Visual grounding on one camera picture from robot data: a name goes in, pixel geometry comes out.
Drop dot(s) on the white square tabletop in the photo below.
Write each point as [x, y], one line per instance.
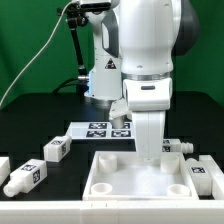
[124, 176]

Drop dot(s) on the white marker base plate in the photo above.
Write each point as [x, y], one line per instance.
[99, 130]

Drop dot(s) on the white U-shaped fixture wall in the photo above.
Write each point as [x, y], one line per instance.
[122, 212]

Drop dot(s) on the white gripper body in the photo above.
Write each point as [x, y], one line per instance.
[148, 128]

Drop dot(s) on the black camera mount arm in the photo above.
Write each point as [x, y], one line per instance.
[76, 17]

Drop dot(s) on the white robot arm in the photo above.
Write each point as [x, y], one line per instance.
[134, 43]

